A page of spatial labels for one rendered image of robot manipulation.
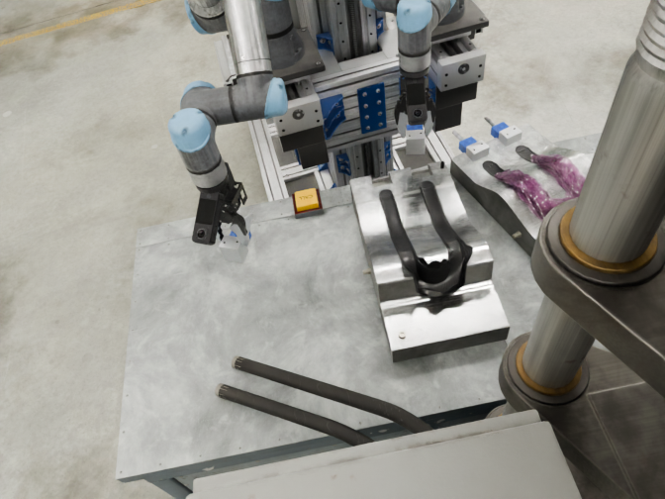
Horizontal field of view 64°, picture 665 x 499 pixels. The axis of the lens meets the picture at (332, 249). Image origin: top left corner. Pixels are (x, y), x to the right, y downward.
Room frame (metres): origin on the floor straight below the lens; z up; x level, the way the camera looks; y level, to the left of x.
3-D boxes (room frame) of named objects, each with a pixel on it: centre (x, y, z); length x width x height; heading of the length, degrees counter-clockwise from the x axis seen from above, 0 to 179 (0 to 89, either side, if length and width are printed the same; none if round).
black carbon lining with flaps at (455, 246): (0.77, -0.22, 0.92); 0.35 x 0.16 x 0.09; 0
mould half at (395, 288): (0.76, -0.21, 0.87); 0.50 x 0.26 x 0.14; 0
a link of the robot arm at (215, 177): (0.85, 0.22, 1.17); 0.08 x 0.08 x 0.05
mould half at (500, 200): (0.84, -0.57, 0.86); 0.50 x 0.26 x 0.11; 17
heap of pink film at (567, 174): (0.84, -0.56, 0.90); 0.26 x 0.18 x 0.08; 17
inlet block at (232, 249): (0.86, 0.21, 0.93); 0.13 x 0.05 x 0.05; 154
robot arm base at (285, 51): (1.43, 0.03, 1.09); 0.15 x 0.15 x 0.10
